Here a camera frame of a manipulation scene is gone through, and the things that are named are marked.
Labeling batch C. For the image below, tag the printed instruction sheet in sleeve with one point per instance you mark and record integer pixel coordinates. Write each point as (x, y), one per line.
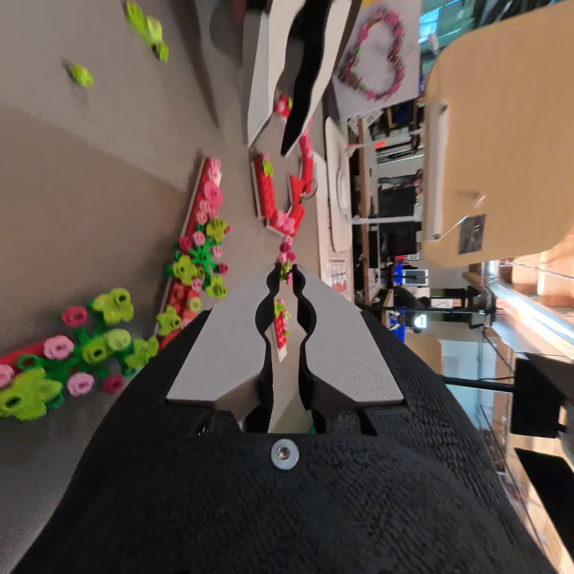
(336, 269)

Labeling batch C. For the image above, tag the lime double flower lego piece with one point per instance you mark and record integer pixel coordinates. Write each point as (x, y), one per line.
(154, 31)

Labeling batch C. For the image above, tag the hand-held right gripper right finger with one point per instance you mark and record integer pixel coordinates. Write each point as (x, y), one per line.
(349, 354)

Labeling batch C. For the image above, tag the small lime lego stud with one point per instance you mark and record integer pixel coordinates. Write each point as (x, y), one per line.
(80, 76)

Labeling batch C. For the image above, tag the silver ventilation duct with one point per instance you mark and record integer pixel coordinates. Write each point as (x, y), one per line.
(538, 309)

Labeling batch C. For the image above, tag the black pole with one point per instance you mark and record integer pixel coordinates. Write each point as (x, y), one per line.
(475, 384)

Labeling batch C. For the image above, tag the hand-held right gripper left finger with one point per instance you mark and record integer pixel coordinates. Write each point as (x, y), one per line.
(224, 354)

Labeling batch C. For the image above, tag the black hanging panel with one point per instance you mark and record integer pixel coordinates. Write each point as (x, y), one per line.
(551, 493)
(538, 394)

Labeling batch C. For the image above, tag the white rounded board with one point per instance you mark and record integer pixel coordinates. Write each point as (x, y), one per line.
(336, 179)

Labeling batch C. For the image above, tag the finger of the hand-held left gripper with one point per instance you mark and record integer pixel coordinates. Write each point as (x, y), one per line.
(264, 67)
(336, 36)

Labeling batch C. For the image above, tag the yellow lego set box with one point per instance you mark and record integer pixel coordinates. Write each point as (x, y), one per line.
(372, 54)

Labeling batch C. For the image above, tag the small red flowered lego segment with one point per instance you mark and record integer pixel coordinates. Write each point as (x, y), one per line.
(281, 332)

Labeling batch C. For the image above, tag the bent flowered lego strip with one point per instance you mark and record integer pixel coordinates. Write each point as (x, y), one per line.
(27, 394)

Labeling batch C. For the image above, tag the pink lego flower stem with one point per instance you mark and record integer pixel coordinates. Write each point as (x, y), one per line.
(286, 251)

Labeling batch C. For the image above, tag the blue storage bin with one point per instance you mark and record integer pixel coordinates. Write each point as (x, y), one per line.
(398, 273)

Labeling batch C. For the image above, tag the long flowered lego strip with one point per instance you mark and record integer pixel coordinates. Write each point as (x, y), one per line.
(210, 193)

